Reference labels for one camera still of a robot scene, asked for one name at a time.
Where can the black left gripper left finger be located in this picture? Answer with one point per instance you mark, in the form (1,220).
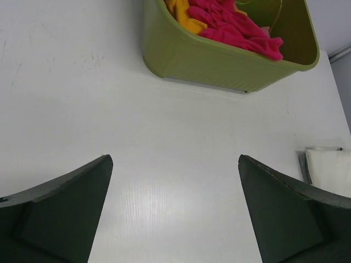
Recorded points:
(56,221)

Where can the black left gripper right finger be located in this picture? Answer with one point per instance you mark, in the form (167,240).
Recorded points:
(294,221)

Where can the folded white t-shirt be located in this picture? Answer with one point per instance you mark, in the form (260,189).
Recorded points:
(326,168)

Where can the salmon pink t-shirt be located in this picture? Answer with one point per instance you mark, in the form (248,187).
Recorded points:
(266,30)

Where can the green plastic bin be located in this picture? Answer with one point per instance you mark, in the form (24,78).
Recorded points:
(170,50)

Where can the yellow t-shirt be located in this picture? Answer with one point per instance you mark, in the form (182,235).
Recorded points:
(179,10)

